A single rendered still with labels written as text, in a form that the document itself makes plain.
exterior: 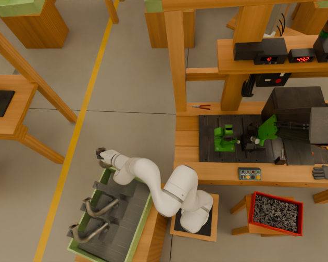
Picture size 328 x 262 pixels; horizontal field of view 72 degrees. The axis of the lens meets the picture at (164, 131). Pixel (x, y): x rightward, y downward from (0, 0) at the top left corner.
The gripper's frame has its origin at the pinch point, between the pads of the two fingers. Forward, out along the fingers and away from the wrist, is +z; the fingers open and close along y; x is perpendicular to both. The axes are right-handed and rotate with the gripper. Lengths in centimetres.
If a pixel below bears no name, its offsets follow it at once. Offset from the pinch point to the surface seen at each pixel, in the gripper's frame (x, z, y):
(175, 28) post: -76, -34, -23
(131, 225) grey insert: 57, -14, -16
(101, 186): 25.4, 1.1, -1.5
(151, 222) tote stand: 57, -22, -29
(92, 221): 48.1, -0.3, 7.2
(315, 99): -42, -99, -97
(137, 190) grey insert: 37.7, -5.0, -30.5
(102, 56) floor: -63, 201, -153
